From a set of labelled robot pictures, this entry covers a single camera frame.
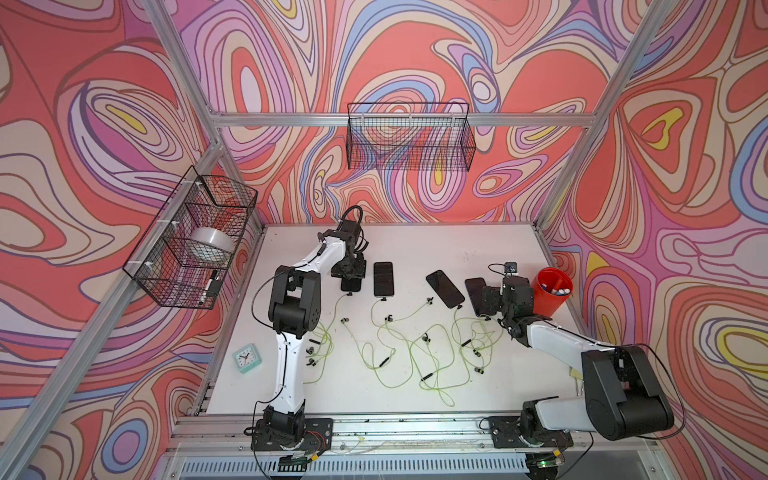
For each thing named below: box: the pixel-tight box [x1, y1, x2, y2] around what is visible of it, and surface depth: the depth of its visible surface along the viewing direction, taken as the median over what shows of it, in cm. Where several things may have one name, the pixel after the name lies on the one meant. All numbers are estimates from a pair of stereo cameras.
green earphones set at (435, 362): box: [408, 324, 463, 407], surface depth 88 cm
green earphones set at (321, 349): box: [303, 292, 353, 384], surface depth 90 cm
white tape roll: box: [190, 226, 235, 256], surface depth 75 cm
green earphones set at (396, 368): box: [341, 297, 434, 388], surface depth 87 cm
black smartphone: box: [426, 270, 465, 309], surface depth 102 cm
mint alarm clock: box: [232, 343, 262, 374], surface depth 86 cm
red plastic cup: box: [531, 267, 573, 317], surface depth 90 cm
